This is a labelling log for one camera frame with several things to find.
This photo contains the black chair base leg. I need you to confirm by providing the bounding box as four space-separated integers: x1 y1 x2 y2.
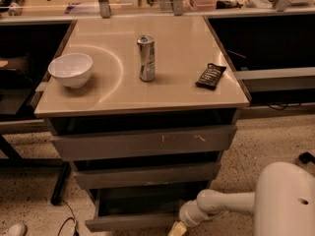
298 151 315 164

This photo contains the silver drink can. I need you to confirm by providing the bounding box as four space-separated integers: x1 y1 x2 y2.
137 35 156 82

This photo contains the grey middle drawer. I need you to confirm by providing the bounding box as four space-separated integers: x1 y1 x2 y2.
74 162 221 190

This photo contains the grey drawer cabinet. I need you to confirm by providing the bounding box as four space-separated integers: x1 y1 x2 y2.
33 15 252 195

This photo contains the grey drawer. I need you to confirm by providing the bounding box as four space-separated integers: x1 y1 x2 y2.
74 162 221 190
51 125 237 161
86 181 209 232

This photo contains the grey bottom drawer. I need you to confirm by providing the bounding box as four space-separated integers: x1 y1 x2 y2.
86 181 209 232

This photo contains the white shoe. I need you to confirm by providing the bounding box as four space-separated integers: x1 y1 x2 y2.
0 223 27 236

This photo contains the white ceramic bowl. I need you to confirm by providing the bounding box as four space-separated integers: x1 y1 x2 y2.
48 53 93 89

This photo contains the grey top drawer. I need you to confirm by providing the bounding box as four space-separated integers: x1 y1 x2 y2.
51 125 237 161

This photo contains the black snack bar packet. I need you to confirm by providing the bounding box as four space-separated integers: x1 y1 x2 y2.
195 63 226 90

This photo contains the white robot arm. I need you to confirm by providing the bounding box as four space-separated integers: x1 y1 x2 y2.
167 162 315 236

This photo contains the black floor cable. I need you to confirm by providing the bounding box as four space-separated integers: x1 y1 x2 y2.
57 199 81 236

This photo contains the black table leg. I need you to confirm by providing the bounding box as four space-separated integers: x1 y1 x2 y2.
50 162 71 206

